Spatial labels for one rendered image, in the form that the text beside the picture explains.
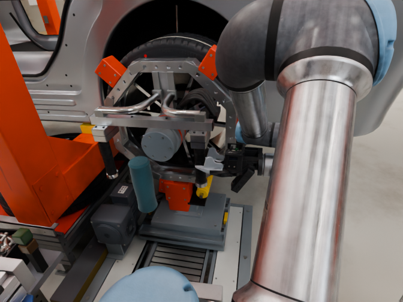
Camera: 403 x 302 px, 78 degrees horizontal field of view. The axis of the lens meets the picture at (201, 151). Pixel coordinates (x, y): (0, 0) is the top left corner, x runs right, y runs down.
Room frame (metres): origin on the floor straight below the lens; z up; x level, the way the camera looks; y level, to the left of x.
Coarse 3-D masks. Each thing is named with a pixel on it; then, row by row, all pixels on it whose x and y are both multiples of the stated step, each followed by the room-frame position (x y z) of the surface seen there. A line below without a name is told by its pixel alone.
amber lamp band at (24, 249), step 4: (32, 240) 0.60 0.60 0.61; (28, 244) 0.58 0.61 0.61; (32, 244) 0.59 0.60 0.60; (36, 244) 0.60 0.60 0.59; (20, 248) 0.57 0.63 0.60; (24, 248) 0.57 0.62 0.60; (28, 248) 0.57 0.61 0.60; (32, 248) 0.58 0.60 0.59; (36, 248) 0.59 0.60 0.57; (24, 252) 0.57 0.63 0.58; (28, 252) 0.57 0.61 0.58; (32, 252) 0.57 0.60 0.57
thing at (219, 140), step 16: (144, 80) 1.23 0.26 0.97; (192, 80) 1.01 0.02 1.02; (128, 96) 1.08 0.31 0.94; (144, 96) 1.28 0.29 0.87; (144, 112) 1.06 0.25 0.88; (160, 112) 1.05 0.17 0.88; (128, 128) 1.06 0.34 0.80; (144, 128) 1.17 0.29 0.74; (208, 144) 1.01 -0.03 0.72; (224, 144) 0.96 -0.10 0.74; (176, 160) 1.05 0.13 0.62; (192, 160) 1.02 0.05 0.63
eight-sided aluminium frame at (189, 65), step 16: (144, 64) 0.94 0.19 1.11; (160, 64) 0.93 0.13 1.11; (176, 64) 0.92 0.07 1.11; (192, 64) 0.90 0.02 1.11; (128, 80) 0.96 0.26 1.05; (208, 80) 0.89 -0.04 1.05; (112, 96) 0.99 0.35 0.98; (224, 96) 0.88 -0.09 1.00; (128, 144) 1.01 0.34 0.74; (160, 176) 0.94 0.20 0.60; (176, 176) 0.93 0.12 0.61; (192, 176) 0.91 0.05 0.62; (208, 176) 0.89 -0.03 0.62
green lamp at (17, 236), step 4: (20, 228) 0.61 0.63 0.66; (24, 228) 0.61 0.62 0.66; (16, 232) 0.59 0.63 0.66; (20, 232) 0.59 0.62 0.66; (24, 232) 0.59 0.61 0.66; (28, 232) 0.59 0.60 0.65; (12, 236) 0.58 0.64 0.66; (16, 236) 0.57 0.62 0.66; (20, 236) 0.57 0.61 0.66; (24, 236) 0.58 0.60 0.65; (28, 236) 0.59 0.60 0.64; (32, 236) 0.60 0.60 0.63; (16, 240) 0.57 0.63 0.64; (20, 240) 0.57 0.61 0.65; (24, 240) 0.57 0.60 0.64; (28, 240) 0.58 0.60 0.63; (24, 244) 0.57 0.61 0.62
